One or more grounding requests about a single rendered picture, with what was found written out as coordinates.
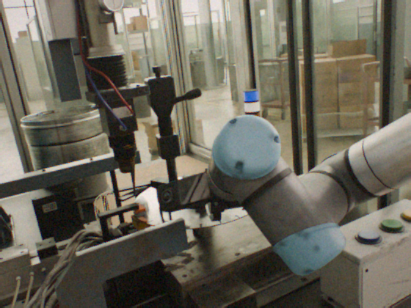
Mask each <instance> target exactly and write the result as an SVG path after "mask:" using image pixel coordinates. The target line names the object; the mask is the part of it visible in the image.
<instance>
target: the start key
mask: <svg viewBox="0 0 411 308"><path fill-rule="evenodd" d="M381 227H383V228H384V229H386V230H390V231H399V230H401V229H402V223H401V222H400V221H399V220H396V219H384V220H383V221H382V223H381Z"/></svg>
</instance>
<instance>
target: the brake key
mask: <svg viewBox="0 0 411 308"><path fill-rule="evenodd" d="M358 239H359V240H362V241H365V242H375V241H378V240H379V233H378V232H375V231H373V230H361V231H359V232H358Z"/></svg>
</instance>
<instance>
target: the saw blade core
mask: <svg viewBox="0 0 411 308"><path fill-rule="evenodd" d="M134 202H137V203H138V205H139V204H142V206H143V207H145V208H146V211H142V212H141V213H137V214H135V212H134V215H138V216H137V218H138V219H139V220H140V221H142V222H143V223H145V224H149V225H151V226H154V227H155V226H157V225H159V224H163V223H166V222H168V221H172V220H173V219H179V218H180V217H182V218H183V219H184V220H185V225H186V229H187V230H192V229H199V228H200V225H201V227H202V228H205V227H215V226H218V225H221V224H220V223H219V221H213V222H212V221H211V220H210V219H209V215H208V212H207V210H206V204H205V205H198V206H196V207H191V208H187V209H184V210H180V211H175V212H172V213H168V212H164V211H160V210H159V203H158V202H157V198H156V190H155V189H154V188H151V187H150V188H149V189H148V190H146V191H144V192H142V194H140V195H139V196H138V197H137V199H135V201H134ZM242 208H243V207H241V208H234V209H230V210H225V212H222V213H221V214H222V219H221V220H220V222H221V223H222V224H227V223H230V222H232V221H235V220H237V219H242V218H243V217H245V216H246V215H248V214H247V212H246V211H245V210H242Z"/></svg>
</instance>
